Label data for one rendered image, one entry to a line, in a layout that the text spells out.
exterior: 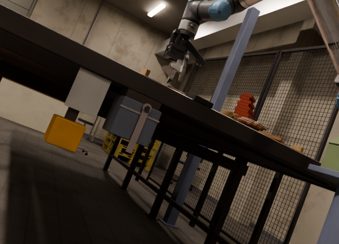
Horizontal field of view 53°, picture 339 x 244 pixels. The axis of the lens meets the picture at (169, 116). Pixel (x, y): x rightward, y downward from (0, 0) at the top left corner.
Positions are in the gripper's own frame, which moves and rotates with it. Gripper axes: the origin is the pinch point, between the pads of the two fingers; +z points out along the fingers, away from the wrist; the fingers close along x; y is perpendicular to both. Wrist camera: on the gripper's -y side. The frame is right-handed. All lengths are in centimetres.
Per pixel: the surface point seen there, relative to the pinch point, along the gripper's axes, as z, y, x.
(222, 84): -46, -105, -190
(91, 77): 11.2, 32.0, 25.1
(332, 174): 14, -47, 42
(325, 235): 33, -51, 43
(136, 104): 14.3, 16.7, 25.8
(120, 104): 15.8, 21.4, 25.6
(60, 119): 26, 36, 28
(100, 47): -157, -16, -934
